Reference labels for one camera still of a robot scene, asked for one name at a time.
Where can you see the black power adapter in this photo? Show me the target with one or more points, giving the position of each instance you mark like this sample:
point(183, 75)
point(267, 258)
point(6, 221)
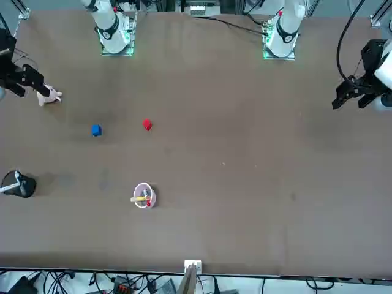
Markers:
point(21, 286)

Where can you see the white marker red cap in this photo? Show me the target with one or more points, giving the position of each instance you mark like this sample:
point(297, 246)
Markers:
point(148, 202)

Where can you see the yellow pen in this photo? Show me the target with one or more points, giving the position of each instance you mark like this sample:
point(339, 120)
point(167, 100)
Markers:
point(137, 199)

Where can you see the aluminium camera post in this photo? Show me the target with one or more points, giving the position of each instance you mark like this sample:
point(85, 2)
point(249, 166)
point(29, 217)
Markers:
point(188, 281)

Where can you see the white post foot bracket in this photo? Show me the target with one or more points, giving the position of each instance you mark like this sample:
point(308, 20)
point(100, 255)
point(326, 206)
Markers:
point(199, 266)

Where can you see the pink plush toy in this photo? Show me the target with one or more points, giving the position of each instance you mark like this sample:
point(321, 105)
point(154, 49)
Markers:
point(50, 97)

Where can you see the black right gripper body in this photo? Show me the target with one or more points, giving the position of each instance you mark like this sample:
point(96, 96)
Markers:
point(7, 69)

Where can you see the black mesh pen cup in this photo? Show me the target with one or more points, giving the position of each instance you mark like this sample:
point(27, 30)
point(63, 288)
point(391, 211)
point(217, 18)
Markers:
point(27, 186)

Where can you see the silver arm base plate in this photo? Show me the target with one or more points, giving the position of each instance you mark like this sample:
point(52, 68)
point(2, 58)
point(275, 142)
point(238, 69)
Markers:
point(104, 54)
point(291, 57)

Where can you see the aluminium corner bracket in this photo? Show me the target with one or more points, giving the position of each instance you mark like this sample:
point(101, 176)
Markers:
point(375, 21)
point(24, 13)

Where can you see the black orange power device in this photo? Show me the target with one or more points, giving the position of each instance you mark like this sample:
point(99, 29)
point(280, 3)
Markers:
point(122, 288)

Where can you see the blue magnetic block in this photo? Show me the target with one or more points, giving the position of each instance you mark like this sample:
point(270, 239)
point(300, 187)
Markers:
point(96, 130)

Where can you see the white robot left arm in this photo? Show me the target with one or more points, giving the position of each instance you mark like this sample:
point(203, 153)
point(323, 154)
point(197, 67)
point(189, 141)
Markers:
point(286, 18)

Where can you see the pink translucent plastic cup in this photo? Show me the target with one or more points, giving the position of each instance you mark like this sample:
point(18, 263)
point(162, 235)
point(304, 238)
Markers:
point(153, 197)

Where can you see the red magnetic block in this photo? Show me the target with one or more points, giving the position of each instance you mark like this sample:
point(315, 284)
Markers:
point(147, 124)

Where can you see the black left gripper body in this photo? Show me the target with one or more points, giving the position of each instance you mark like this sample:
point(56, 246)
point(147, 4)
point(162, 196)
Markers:
point(372, 53)

